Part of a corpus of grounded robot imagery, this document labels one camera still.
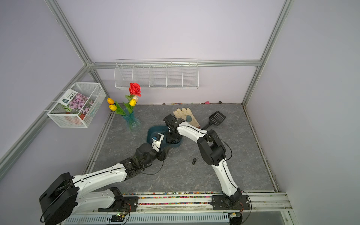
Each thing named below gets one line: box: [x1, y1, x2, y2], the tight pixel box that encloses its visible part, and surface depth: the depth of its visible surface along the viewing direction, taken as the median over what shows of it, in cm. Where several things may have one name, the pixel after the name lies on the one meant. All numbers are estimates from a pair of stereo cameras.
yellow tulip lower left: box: [108, 104, 117, 112], surface depth 80 cm
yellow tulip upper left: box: [106, 97, 115, 105], surface depth 83 cm
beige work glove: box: [172, 107, 201, 128], surface depth 115 cm
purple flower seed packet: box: [57, 89, 95, 115], surface depth 75 cm
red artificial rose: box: [128, 82, 142, 98], surface depth 78 cm
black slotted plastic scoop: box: [202, 110, 227, 130], surface depth 113 cm
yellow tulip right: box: [128, 98, 137, 107], surface depth 84 cm
